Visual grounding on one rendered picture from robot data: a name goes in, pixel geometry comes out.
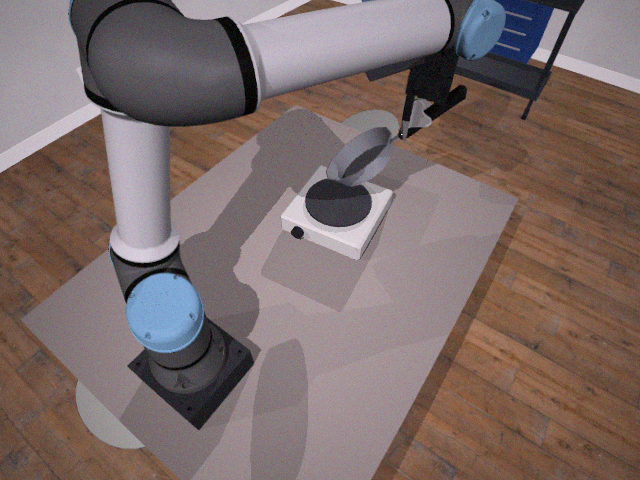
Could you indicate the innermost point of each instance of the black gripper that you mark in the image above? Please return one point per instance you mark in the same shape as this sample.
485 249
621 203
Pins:
437 72

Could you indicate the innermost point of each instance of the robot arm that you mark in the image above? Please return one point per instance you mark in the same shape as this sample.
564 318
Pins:
161 68

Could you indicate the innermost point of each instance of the grey frying pan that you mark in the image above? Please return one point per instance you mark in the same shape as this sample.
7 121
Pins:
372 146

